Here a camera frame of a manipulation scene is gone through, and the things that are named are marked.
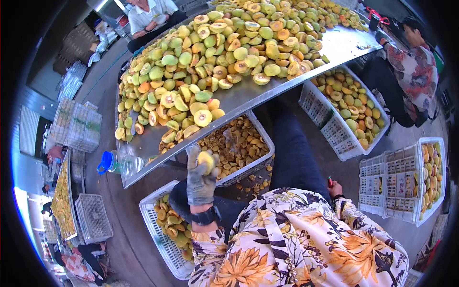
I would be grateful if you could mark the empty white slatted crate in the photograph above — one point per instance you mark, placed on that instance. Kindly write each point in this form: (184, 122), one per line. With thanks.
(94, 219)

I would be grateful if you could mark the black wrist band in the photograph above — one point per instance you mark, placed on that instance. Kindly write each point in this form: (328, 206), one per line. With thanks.
(339, 197)
(203, 217)

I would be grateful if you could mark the white crate of pitted halves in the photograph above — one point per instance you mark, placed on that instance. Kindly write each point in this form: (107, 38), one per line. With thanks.
(161, 244)

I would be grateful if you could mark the white crate of whole peaches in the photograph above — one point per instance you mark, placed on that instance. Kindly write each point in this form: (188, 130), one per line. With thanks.
(330, 132)

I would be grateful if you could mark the stack of empty white crates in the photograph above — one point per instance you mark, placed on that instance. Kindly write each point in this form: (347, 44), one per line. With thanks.
(77, 125)

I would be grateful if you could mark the long steel work table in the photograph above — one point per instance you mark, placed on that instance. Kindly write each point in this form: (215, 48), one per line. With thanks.
(251, 94)

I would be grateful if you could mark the heap of peach pits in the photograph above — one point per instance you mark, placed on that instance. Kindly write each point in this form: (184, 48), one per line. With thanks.
(238, 145)

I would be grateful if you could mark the scattered pits on floor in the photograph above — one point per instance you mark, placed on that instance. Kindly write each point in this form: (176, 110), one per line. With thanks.
(256, 184)

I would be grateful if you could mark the clear bottle with blue cap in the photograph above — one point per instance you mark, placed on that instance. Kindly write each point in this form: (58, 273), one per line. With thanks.
(123, 164)

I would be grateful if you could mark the person's left hand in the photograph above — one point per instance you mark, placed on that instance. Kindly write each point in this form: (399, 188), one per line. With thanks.
(199, 188)

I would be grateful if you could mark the steel table covered with fruit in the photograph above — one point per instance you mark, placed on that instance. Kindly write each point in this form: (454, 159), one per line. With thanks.
(62, 204)

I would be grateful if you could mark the pile of white sacks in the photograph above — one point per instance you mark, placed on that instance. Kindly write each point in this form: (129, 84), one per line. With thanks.
(102, 41)

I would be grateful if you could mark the tall stack of filled crates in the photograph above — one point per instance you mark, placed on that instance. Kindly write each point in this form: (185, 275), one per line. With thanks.
(403, 183)

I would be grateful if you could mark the pile of halved peaches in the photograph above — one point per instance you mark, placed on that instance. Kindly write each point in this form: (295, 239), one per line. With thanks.
(215, 46)

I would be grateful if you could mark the batch of pitted peach halves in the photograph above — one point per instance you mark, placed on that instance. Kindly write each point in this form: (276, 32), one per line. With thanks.
(174, 222)

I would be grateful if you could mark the person's right hand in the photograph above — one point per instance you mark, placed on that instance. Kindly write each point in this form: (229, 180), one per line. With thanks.
(336, 190)

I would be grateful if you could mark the yellow peach half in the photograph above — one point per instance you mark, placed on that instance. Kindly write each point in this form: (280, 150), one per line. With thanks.
(207, 160)

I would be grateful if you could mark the person's body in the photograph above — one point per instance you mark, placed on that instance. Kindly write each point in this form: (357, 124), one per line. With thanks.
(287, 244)

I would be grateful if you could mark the person's left fingers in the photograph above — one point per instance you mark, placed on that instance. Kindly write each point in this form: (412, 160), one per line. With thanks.
(193, 156)

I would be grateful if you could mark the short white slatted crate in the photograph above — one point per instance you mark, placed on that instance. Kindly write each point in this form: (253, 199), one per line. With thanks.
(371, 186)

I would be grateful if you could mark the person's legs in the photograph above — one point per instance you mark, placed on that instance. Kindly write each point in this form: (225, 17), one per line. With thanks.
(294, 150)

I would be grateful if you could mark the load of green yellow peaches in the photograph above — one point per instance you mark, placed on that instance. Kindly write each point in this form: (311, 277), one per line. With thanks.
(353, 104)

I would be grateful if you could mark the white crate holding pits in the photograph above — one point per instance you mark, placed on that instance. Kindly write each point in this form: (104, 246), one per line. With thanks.
(248, 171)

